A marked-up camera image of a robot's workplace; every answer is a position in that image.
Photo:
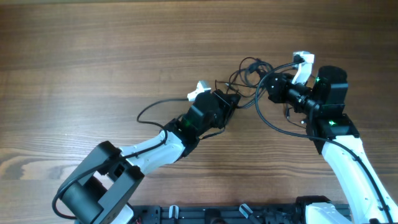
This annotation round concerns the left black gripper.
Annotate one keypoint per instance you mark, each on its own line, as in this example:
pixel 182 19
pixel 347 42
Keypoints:
pixel 226 104

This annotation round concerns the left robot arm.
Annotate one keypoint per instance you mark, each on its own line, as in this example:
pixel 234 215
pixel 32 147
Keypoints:
pixel 99 189

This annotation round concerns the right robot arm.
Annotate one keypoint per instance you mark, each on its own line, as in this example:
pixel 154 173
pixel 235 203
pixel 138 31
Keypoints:
pixel 336 139

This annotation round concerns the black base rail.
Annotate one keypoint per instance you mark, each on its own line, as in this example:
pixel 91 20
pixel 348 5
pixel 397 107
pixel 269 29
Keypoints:
pixel 270 213

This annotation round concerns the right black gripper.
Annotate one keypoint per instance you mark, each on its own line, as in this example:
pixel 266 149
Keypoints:
pixel 277 88

